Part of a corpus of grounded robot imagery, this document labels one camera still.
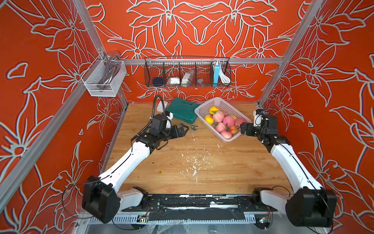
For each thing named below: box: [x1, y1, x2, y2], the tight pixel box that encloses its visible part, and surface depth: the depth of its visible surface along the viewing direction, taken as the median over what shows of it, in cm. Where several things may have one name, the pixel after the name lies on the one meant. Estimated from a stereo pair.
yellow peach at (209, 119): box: [204, 114, 214, 126], surface depth 102 cm
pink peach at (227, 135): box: [220, 129, 233, 139], surface depth 94 cm
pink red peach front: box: [234, 117, 248, 128], surface depth 99 cm
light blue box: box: [212, 62, 221, 88], surface depth 90 cm
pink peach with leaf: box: [215, 122, 227, 133], surface depth 99 cm
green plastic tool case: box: [166, 97, 201, 125], surface depth 118 cm
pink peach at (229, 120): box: [223, 115, 236, 128], surface depth 97 cm
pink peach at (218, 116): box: [212, 110, 225, 123], surface depth 99 cm
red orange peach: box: [229, 125, 239, 135], surface depth 97 cm
